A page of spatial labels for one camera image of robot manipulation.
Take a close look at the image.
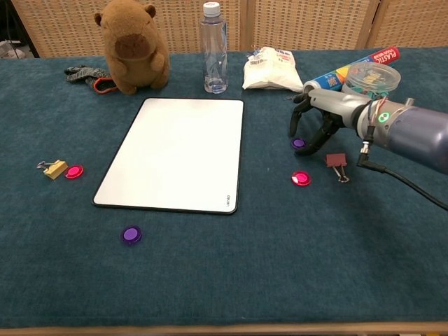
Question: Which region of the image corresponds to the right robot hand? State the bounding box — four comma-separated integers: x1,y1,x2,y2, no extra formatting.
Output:
288,87,368,157

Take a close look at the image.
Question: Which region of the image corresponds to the pink round magnet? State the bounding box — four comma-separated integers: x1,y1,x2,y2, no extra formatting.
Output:
64,164,85,180
290,170,312,187

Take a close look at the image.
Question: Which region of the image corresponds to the white board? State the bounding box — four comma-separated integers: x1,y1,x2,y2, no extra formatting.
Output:
92,97,245,216

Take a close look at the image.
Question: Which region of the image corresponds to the clear jar of binder clips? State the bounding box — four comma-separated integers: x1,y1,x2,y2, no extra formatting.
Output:
344,62,402,103

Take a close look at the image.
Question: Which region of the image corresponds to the pink binder clip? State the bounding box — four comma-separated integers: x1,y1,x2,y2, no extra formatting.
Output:
324,153,350,183

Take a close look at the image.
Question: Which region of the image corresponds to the white powder bag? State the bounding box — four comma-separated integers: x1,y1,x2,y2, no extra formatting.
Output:
241,46,304,93

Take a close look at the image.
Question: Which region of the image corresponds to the woven folding screen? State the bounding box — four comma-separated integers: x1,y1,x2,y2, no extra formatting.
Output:
10,0,448,59

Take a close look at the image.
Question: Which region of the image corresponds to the clear plastic water bottle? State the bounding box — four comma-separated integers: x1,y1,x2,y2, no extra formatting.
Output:
199,1,229,95

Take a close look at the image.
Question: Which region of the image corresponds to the dark blue table cloth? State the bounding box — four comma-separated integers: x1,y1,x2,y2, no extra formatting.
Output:
0,47,448,330

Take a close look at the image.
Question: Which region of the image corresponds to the brown capybara plush toy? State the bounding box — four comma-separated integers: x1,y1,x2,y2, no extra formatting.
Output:
94,0,172,95

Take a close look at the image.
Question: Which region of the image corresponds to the grey knit work glove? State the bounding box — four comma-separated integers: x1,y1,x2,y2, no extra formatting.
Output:
64,65,120,95

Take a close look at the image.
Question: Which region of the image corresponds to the beige binder clip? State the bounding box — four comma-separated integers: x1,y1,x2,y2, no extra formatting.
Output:
36,160,69,181

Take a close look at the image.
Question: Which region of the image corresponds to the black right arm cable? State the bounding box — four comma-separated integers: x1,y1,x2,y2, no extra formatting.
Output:
356,138,448,211

